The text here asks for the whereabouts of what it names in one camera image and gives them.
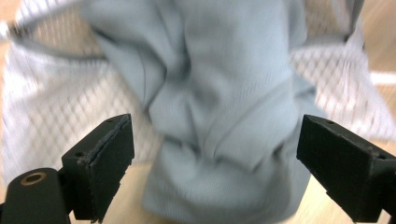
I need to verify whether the white mesh laundry bag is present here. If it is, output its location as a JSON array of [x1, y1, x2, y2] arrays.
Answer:
[[0, 0, 396, 188]]

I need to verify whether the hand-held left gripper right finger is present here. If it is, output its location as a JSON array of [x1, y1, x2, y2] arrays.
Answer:
[[296, 114, 396, 224]]

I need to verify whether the light blue garment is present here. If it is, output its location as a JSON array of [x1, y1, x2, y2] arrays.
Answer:
[[78, 0, 365, 224]]

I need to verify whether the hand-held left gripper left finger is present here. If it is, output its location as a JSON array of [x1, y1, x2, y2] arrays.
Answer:
[[61, 113, 135, 224]]

